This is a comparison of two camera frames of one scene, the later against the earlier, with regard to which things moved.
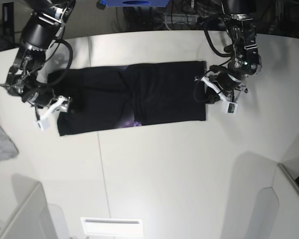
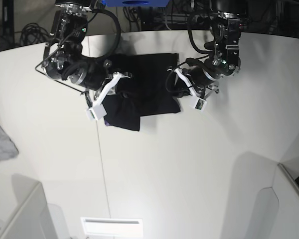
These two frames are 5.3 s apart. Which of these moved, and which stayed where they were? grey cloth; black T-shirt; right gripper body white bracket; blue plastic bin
Moved: black T-shirt; right gripper body white bracket
Stayed: blue plastic bin; grey cloth
